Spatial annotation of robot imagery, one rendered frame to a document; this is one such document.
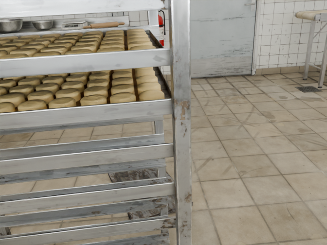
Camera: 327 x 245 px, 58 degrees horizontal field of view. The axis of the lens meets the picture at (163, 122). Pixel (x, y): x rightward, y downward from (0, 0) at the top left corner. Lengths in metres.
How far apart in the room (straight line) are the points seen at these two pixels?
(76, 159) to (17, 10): 0.27
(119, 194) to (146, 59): 0.28
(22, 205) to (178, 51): 0.42
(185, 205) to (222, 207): 1.34
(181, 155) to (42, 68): 0.28
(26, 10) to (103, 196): 0.36
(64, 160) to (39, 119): 0.09
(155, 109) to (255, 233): 1.38
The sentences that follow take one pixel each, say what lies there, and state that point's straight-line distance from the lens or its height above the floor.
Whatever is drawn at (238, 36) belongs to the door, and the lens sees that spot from 4.74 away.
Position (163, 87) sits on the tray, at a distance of 0.69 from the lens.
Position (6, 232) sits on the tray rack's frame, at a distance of 1.32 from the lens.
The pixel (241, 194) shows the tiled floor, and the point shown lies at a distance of 2.07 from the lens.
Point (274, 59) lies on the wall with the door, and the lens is 4.98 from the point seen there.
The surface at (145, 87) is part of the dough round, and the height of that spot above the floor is 1.06.
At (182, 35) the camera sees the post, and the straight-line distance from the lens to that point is 0.48.
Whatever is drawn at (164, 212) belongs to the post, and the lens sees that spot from 1.21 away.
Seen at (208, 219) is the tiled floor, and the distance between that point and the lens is 1.86.
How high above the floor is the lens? 1.24
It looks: 24 degrees down
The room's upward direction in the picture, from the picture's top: 3 degrees counter-clockwise
